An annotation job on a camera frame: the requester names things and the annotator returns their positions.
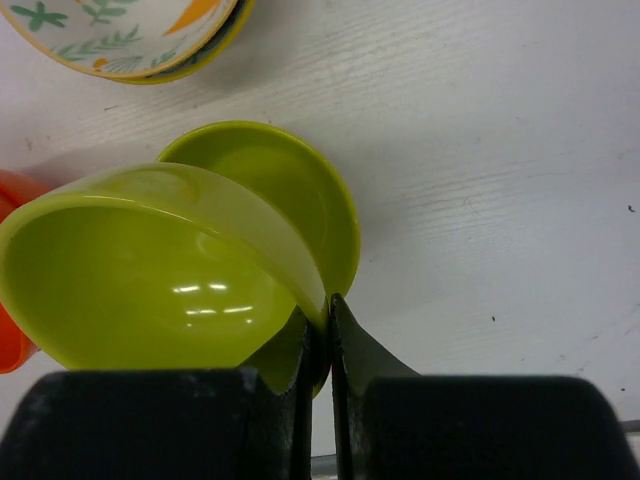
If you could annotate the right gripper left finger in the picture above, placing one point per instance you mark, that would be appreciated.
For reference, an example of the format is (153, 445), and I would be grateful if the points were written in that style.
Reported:
(249, 422)

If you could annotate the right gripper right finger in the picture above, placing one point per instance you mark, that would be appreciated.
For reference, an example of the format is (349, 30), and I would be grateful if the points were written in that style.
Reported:
(394, 423)

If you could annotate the green bowl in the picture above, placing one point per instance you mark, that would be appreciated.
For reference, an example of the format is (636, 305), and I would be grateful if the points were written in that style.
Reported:
(94, 260)
(258, 224)

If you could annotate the orange bowl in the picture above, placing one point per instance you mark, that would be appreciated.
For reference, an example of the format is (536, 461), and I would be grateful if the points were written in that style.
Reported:
(17, 348)

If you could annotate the floral leaf patterned bowl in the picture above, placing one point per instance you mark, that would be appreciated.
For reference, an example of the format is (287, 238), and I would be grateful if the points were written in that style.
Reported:
(118, 39)

